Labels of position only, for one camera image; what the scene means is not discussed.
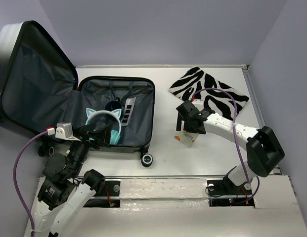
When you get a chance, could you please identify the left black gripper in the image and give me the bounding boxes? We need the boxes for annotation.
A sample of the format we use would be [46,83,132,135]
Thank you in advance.
[69,120,114,176]

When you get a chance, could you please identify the teal cat ear headphones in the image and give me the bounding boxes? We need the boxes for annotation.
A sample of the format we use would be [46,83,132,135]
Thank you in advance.
[86,108,122,145]

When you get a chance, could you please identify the white card with orange dot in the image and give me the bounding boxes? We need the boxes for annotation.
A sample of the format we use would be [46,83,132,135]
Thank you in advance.
[174,130,199,148]

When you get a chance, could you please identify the dark blue mug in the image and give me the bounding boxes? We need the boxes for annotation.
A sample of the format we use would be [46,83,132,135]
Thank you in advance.
[105,97,123,116]

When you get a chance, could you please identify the zebra print fluffy pouch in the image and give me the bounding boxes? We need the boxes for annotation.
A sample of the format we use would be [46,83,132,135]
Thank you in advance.
[169,67,250,120]

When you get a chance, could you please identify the small black kids suitcase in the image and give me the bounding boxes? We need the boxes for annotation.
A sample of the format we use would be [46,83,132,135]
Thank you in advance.
[0,21,155,167]

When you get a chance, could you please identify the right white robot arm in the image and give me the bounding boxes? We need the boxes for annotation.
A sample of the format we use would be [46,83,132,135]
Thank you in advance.
[175,100,285,195]

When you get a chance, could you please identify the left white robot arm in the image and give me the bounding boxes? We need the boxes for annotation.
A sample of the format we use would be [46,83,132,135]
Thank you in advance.
[27,123,112,237]

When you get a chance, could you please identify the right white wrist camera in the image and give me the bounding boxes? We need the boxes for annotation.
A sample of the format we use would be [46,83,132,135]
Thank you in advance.
[192,99,204,111]

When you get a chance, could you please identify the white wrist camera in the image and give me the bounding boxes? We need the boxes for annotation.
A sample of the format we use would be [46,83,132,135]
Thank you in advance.
[55,122,81,141]
[192,99,204,111]

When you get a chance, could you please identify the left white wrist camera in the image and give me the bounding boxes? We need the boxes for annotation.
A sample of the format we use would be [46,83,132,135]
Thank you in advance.
[55,122,81,141]

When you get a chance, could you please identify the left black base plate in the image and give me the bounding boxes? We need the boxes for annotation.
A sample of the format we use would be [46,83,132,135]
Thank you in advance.
[84,179,121,208]

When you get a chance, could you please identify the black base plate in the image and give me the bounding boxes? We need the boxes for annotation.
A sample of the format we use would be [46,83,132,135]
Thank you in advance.
[84,179,121,208]
[205,179,255,207]

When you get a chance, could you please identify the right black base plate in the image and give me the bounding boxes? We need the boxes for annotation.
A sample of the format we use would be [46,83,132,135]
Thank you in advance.
[205,179,255,207]

